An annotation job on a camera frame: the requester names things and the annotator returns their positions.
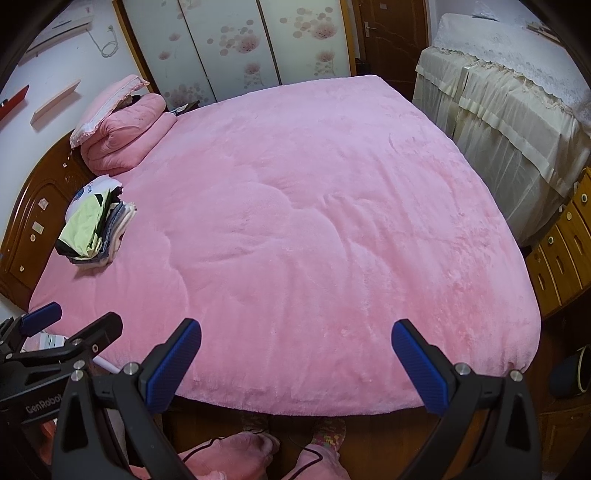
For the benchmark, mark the folded pink quilt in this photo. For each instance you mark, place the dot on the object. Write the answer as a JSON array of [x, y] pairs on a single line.
[[124, 138]]

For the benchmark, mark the person's pink pants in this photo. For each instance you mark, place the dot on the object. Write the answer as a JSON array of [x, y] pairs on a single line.
[[249, 454]]

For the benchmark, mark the white printed box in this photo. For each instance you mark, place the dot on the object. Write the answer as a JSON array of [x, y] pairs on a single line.
[[48, 342]]

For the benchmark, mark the folded beige garment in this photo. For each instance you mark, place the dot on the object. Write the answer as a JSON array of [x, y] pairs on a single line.
[[129, 208]]

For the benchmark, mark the wooden drawer cabinet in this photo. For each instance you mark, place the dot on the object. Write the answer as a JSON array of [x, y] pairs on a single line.
[[563, 258]]

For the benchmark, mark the pink bed blanket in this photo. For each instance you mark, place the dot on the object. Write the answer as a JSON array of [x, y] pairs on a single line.
[[300, 207]]

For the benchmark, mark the brown wooden door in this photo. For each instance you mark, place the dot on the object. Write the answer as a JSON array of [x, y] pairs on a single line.
[[392, 37]]

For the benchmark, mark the floral sliding wardrobe doors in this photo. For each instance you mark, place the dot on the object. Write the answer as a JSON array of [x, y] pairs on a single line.
[[231, 41]]

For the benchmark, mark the red wall shelf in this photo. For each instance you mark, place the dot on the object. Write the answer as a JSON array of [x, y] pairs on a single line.
[[14, 102]]

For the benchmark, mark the cream cloth furniture cover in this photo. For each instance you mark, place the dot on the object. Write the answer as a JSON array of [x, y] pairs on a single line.
[[508, 138]]

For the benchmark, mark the white lace cover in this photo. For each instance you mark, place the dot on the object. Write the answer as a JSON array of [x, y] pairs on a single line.
[[508, 46]]

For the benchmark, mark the white air conditioner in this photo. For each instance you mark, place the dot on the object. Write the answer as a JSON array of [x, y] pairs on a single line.
[[60, 23]]

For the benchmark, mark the wooden wall shelf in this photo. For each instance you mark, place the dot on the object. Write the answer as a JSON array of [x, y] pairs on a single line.
[[55, 102]]

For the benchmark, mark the green and black jacket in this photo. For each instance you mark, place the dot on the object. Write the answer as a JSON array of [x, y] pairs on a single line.
[[85, 221]]

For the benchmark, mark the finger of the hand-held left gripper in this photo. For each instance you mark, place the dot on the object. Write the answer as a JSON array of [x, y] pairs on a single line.
[[41, 317], [99, 334]]

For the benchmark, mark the pink pillow with lace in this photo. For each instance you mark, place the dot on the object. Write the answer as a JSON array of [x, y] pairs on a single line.
[[108, 101]]

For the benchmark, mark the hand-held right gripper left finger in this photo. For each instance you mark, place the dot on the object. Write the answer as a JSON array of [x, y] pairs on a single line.
[[175, 364]]

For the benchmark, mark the colourful knitted slipper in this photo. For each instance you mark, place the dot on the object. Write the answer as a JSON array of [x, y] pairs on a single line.
[[330, 433]]

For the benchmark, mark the wooden headboard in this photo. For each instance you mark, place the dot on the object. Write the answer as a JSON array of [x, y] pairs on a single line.
[[32, 217]]

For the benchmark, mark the white printed pillow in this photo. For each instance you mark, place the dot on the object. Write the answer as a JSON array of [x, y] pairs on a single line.
[[94, 187]]

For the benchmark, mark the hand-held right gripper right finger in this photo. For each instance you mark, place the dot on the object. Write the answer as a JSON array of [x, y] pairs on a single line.
[[415, 364]]

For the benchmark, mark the dark blue bag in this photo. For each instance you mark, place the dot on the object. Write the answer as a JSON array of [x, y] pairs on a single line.
[[570, 371]]

